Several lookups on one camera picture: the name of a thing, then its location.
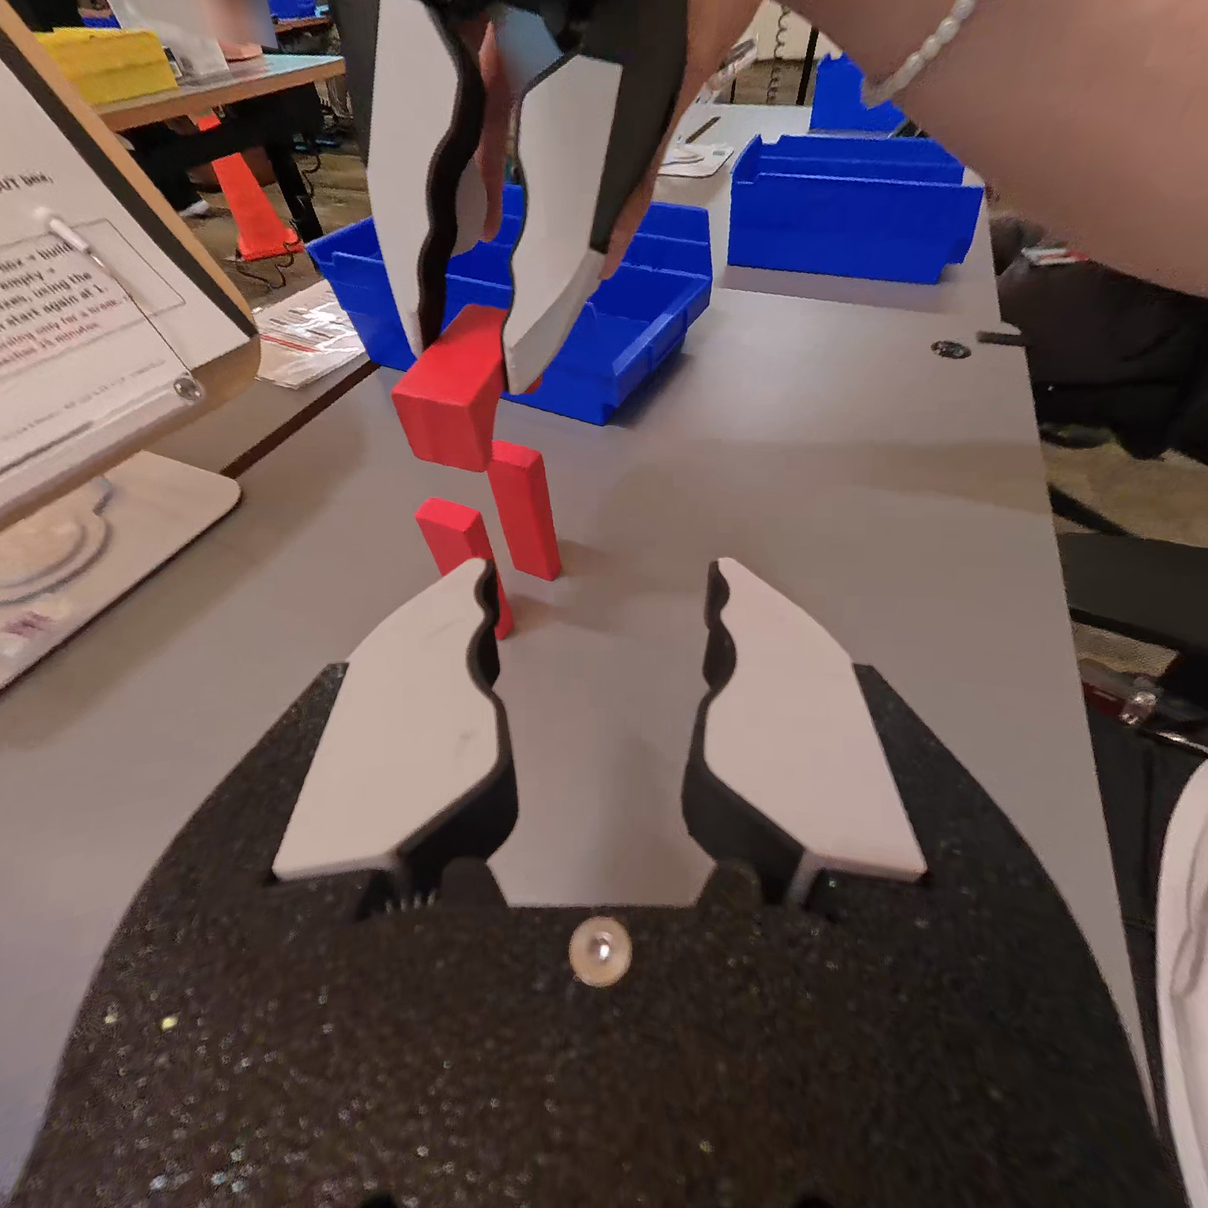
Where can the person's right hand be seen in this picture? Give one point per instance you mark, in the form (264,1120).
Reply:
(717,56)

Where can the blue plastic bin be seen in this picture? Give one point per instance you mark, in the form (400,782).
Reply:
(849,225)
(843,100)
(643,310)

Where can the yellow plastic bin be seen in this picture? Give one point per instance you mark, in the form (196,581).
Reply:
(101,61)

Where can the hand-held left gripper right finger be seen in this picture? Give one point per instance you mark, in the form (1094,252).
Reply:
(803,745)

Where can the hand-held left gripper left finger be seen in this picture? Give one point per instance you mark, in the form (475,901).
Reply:
(400,745)

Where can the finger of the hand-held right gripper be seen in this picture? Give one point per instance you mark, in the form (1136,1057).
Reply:
(410,140)
(557,208)

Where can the red plank block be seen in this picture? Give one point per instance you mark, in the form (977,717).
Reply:
(453,533)
(522,508)

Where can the wooden instruction sheet stand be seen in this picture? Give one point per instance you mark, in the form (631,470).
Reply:
(93,285)

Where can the printed paper sheet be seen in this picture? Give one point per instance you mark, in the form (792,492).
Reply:
(313,341)

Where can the orange traffic cone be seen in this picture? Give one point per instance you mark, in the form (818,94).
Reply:
(253,208)

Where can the wooden top desk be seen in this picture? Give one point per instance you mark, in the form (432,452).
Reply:
(238,76)

